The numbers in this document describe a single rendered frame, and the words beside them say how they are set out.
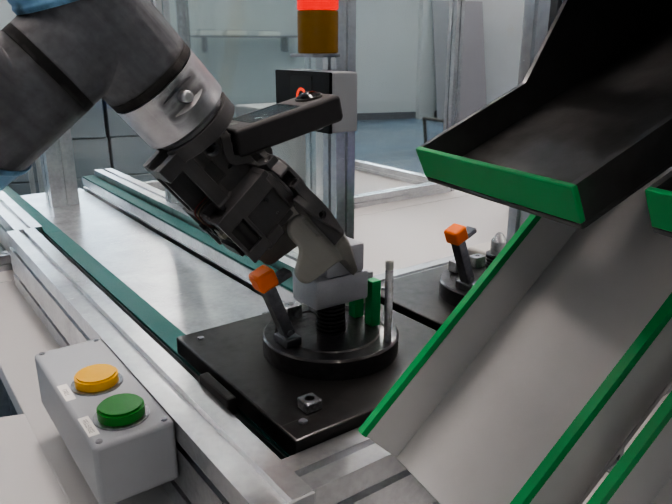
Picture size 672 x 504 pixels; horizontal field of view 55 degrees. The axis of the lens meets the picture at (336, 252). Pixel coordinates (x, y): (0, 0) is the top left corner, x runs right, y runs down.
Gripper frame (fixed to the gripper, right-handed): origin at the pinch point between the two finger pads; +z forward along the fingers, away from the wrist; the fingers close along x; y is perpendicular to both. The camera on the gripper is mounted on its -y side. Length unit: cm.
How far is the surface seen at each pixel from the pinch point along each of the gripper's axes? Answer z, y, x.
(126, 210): 17, 3, -91
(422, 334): 13.8, -0.3, 3.3
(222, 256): 15.3, 2.3, -42.9
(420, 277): 21.8, -9.8, -10.2
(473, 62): 564, -653, -772
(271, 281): -4.5, 6.9, 1.1
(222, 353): 1.0, 14.6, -5.4
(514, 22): 583, -782, -778
